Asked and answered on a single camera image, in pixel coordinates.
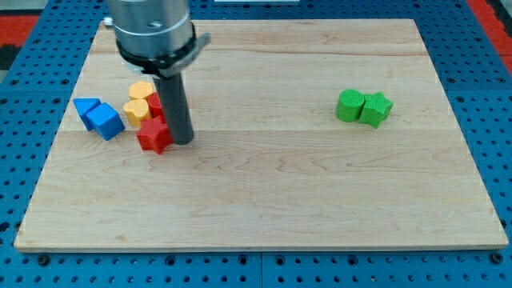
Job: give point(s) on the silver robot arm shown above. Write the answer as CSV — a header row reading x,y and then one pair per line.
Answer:
x,y
156,36

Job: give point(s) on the wooden board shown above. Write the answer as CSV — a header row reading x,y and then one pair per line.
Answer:
x,y
271,167

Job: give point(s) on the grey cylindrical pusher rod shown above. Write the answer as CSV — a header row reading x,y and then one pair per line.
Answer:
x,y
175,108

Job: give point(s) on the green cylinder block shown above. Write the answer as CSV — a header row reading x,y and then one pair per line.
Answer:
x,y
349,106

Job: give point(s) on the red star block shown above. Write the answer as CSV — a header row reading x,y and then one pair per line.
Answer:
x,y
154,134

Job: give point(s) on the red cylinder block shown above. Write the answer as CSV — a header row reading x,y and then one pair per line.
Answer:
x,y
155,106

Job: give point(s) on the yellow heart block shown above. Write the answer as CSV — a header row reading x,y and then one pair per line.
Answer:
x,y
137,111

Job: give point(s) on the green star block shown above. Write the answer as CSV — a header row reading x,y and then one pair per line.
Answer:
x,y
376,109

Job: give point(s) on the yellow hexagon block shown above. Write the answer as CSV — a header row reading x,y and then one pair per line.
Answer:
x,y
140,90

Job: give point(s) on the blue cube block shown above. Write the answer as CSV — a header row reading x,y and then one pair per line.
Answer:
x,y
106,121

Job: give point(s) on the blue triangle block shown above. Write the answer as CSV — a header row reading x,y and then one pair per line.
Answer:
x,y
83,106

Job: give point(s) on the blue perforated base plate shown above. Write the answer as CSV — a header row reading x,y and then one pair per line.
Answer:
x,y
37,88

